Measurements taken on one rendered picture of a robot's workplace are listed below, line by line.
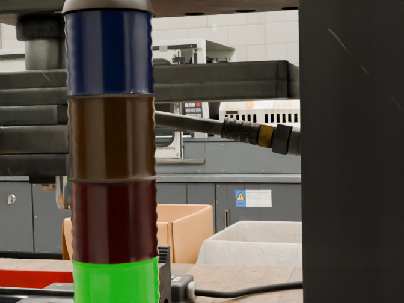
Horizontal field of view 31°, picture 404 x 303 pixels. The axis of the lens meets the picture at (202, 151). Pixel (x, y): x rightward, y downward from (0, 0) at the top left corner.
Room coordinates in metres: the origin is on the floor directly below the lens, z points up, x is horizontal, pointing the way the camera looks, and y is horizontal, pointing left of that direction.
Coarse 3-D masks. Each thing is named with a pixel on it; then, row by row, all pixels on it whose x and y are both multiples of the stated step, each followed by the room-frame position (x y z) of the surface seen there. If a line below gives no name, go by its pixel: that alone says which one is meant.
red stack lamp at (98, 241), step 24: (72, 192) 0.30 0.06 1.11; (96, 192) 0.30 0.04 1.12; (120, 192) 0.30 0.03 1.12; (144, 192) 0.30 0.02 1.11; (72, 216) 0.31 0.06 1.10; (96, 216) 0.30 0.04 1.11; (120, 216) 0.30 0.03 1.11; (144, 216) 0.30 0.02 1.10; (72, 240) 0.31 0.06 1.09; (96, 240) 0.30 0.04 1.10; (120, 240) 0.30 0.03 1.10; (144, 240) 0.30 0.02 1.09
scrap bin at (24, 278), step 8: (0, 272) 0.89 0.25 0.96; (8, 272) 0.89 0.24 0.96; (16, 272) 0.88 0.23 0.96; (24, 272) 0.88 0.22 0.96; (32, 272) 0.88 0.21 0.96; (40, 272) 0.88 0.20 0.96; (48, 272) 0.87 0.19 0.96; (56, 272) 0.87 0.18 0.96; (64, 272) 0.87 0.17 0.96; (0, 280) 0.89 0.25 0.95; (8, 280) 0.89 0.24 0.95; (16, 280) 0.88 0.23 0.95; (24, 280) 0.88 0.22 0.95; (32, 280) 0.88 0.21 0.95; (40, 280) 0.88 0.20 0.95; (48, 280) 0.87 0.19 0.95; (56, 280) 0.87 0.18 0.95; (64, 280) 0.87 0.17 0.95; (72, 280) 0.87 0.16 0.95; (40, 288) 0.88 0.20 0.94
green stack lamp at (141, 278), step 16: (80, 272) 0.30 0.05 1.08; (96, 272) 0.30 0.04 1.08; (112, 272) 0.30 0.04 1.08; (128, 272) 0.30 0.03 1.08; (144, 272) 0.30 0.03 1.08; (80, 288) 0.30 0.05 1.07; (96, 288) 0.30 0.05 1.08; (112, 288) 0.30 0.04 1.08; (128, 288) 0.30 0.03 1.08; (144, 288) 0.30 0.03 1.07
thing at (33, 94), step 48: (48, 48) 0.58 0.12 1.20; (0, 96) 0.56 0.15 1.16; (48, 96) 0.55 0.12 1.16; (96, 96) 0.54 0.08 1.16; (144, 96) 0.53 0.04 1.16; (192, 96) 0.52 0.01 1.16; (240, 96) 0.51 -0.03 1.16; (288, 96) 0.51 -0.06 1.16; (0, 144) 0.52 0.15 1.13; (48, 144) 0.51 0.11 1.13
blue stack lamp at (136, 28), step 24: (72, 24) 0.30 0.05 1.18; (96, 24) 0.30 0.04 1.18; (120, 24) 0.30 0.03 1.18; (144, 24) 0.30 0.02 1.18; (72, 48) 0.30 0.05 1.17; (96, 48) 0.30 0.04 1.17; (120, 48) 0.30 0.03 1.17; (144, 48) 0.30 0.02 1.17; (72, 72) 0.30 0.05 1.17; (96, 72) 0.30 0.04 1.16; (120, 72) 0.30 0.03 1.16; (144, 72) 0.30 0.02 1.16
